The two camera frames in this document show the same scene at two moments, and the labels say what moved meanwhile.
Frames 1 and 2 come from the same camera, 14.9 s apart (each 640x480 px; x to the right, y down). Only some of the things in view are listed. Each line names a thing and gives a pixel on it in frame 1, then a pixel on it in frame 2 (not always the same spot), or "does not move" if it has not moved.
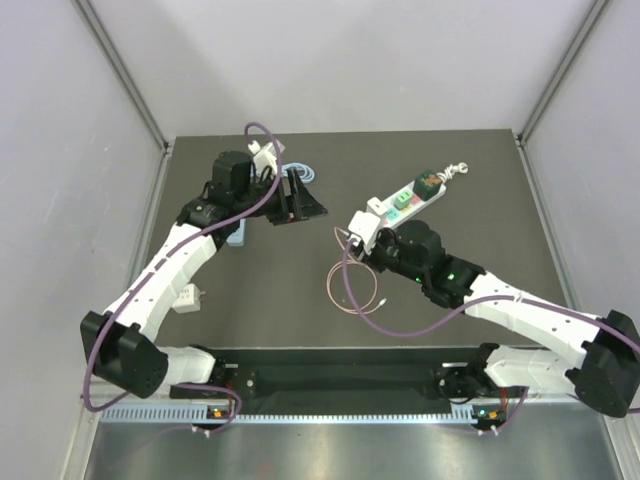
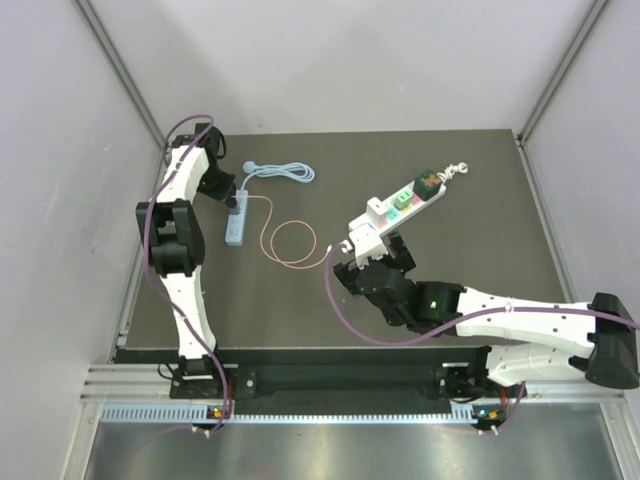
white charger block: x=376 y=207 does not move
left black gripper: x=298 y=206 to x=226 y=191
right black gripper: x=369 y=256 to x=402 y=260
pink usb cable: x=350 y=311 to x=286 y=221
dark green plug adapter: x=426 y=185 does not move
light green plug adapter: x=403 y=200 does not move
